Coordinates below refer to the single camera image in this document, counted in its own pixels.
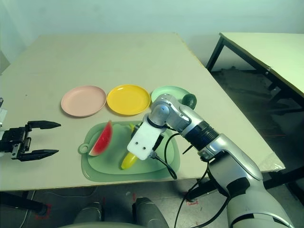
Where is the beige side table black frame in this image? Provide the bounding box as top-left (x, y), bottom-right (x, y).
top-left (206, 32), bottom-right (304, 103)

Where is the grey robot left leg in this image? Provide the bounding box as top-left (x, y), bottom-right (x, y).
top-left (73, 201), bottom-right (103, 224)

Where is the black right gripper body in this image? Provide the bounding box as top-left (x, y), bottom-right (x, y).
top-left (155, 134), bottom-right (165, 149)

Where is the pink plastic plate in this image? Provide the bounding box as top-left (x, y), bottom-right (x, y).
top-left (61, 85), bottom-right (107, 117)

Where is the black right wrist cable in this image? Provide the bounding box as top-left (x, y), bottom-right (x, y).
top-left (149, 133), bottom-right (230, 228)

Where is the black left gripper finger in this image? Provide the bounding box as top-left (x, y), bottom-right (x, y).
top-left (17, 149), bottom-right (59, 162)
top-left (26, 121), bottom-right (62, 130)

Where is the green cutting board mat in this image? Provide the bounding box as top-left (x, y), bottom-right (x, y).
top-left (77, 121), bottom-right (181, 182)

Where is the yellow plastic plate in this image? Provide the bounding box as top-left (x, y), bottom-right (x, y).
top-left (106, 84), bottom-right (152, 116)

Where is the yellow banana toy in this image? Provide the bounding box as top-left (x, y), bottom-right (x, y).
top-left (119, 123), bottom-right (138, 171)

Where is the grey robot torso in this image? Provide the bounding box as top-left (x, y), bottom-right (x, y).
top-left (59, 222), bottom-right (164, 228)

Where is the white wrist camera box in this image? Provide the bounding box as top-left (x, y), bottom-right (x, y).
top-left (127, 121), bottom-right (164, 160)
top-left (0, 108), bottom-right (8, 130)

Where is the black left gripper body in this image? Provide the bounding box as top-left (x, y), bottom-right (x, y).
top-left (0, 126), bottom-right (32, 160)

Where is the dark green avocado toy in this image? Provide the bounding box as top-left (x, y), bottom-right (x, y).
top-left (181, 93), bottom-right (197, 110)

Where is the red watermelon slice toy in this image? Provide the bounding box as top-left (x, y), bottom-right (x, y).
top-left (88, 120), bottom-right (113, 157)

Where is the mint green plastic plate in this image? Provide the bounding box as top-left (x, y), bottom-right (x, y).
top-left (151, 85), bottom-right (190, 103)

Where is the clear plastic film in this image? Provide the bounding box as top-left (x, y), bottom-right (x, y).
top-left (261, 154), bottom-right (285, 173)

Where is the grey robot leg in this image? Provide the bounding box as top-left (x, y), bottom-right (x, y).
top-left (132, 196), bottom-right (169, 228)
top-left (73, 201), bottom-right (103, 224)

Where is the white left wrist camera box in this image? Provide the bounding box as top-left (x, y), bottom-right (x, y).
top-left (0, 108), bottom-right (8, 130)

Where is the grey robot right leg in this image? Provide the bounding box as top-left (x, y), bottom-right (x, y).
top-left (132, 196), bottom-right (169, 228)

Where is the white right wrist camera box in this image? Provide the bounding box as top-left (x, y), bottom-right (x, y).
top-left (127, 121), bottom-right (164, 160)

